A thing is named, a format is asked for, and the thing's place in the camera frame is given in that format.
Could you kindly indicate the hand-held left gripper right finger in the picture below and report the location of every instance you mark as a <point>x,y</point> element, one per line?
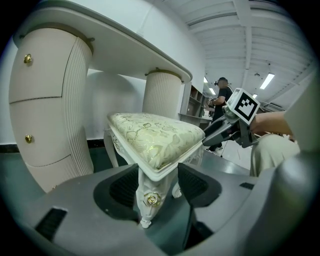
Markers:
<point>250,205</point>

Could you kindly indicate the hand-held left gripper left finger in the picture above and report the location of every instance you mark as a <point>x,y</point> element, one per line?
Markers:
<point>75,205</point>

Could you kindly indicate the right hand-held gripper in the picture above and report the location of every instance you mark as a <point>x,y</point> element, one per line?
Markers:
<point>246,106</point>

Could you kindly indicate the cream upholstered stool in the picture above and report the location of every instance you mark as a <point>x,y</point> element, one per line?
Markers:
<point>155,135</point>

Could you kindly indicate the white kidney-shaped vanity desk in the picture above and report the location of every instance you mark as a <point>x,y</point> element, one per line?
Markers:
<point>47,112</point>

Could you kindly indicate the person's right forearm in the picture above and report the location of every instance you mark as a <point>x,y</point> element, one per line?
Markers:
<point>270,123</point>

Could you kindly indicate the grey wooden shelf desk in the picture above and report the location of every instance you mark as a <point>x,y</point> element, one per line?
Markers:
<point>195,107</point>

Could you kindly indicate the ceiling light panel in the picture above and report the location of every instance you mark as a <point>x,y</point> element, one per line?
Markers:
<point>267,80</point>
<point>254,95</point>
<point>205,79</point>

